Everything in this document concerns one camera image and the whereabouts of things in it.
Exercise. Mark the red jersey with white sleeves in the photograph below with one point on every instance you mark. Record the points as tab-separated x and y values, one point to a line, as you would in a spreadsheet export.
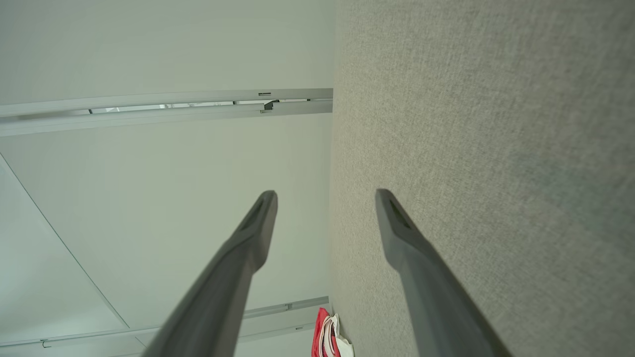
320	337

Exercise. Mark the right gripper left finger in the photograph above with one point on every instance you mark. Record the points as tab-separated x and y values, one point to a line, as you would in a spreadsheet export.
218	297

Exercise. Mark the grey metal frame post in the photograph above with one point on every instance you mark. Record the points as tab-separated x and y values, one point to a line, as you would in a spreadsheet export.
149	119

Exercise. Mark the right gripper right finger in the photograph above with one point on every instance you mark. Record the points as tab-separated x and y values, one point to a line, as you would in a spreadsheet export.
436	307

